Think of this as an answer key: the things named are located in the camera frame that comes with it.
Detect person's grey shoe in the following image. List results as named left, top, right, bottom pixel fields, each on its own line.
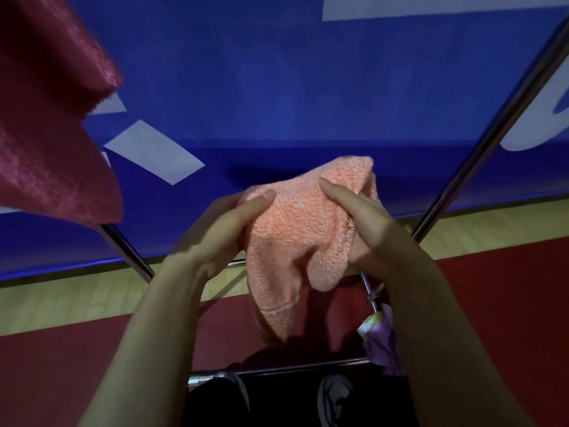
left=220, top=371, right=251, bottom=412
left=317, top=374, right=354, bottom=427

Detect pink towel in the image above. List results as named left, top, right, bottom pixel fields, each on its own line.
left=0, top=0, right=125, bottom=227

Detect person's left forearm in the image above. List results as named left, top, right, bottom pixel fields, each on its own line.
left=78, top=253, right=210, bottom=427

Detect blue banner with white print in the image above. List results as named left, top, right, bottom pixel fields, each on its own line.
left=0, top=0, right=569, bottom=283

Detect person's left hand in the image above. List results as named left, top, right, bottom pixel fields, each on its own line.
left=171, top=189, right=278, bottom=282

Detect purple towel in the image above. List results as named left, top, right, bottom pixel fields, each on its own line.
left=363, top=302, right=404, bottom=377

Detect person's right hand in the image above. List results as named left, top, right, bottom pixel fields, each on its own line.
left=318, top=177, right=421, bottom=282

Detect metal drying rack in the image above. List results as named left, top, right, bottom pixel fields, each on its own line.
left=94, top=15, right=569, bottom=388

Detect person's right forearm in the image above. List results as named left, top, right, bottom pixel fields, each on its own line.
left=386, top=242, right=534, bottom=427

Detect person's black trousers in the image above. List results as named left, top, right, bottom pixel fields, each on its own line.
left=181, top=363, right=420, bottom=427

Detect orange patterned towel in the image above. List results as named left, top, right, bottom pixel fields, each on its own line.
left=238, top=155, right=379, bottom=346

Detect yellow white cloth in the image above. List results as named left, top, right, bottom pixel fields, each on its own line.
left=357, top=311, right=385, bottom=341

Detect person's left grey shoe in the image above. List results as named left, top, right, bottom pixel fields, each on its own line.
left=220, top=371, right=251, bottom=412

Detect person's right grey shoe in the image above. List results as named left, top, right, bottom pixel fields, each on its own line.
left=317, top=374, right=354, bottom=427

